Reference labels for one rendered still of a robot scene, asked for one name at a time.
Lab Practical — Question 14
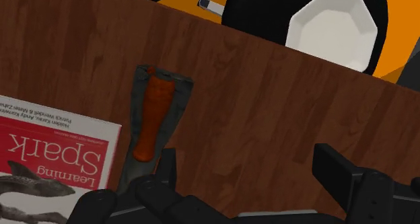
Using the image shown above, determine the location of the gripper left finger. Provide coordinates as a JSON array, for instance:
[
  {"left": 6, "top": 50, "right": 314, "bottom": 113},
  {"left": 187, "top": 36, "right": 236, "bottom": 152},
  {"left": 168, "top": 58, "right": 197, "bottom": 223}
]
[{"left": 67, "top": 147, "right": 238, "bottom": 224}]

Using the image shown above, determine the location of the red and white book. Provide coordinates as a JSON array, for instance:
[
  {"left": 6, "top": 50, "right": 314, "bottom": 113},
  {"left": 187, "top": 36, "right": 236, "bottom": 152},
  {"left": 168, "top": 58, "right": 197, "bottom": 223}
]
[{"left": 0, "top": 94, "right": 123, "bottom": 224}]

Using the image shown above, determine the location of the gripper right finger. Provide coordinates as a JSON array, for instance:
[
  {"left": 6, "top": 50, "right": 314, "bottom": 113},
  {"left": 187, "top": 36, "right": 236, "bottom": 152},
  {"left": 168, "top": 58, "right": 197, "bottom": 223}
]
[{"left": 311, "top": 143, "right": 420, "bottom": 224}]

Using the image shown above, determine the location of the orange carrot with grey backing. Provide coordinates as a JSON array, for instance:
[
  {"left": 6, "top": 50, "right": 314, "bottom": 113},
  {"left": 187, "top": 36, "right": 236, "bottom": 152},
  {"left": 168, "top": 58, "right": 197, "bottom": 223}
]
[{"left": 116, "top": 64, "right": 195, "bottom": 195}]

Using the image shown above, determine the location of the brown wooden table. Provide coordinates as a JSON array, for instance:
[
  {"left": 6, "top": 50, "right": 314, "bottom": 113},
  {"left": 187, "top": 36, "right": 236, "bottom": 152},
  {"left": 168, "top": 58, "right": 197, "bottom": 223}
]
[{"left": 0, "top": 0, "right": 420, "bottom": 224}]

